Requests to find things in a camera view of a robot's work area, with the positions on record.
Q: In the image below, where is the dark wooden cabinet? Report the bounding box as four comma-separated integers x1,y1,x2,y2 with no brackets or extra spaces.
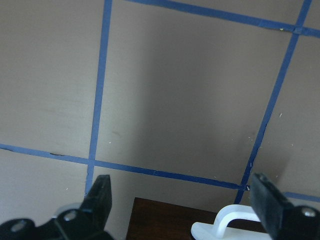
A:
124,196,268,240

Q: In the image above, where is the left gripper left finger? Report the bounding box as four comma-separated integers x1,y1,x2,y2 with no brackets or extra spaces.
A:
79,174,112,225

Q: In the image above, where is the wooden drawer with white handle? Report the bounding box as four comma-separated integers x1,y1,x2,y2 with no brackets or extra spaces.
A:
191,203,271,240

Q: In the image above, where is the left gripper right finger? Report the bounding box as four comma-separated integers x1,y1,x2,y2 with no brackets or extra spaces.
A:
250,173,294,240

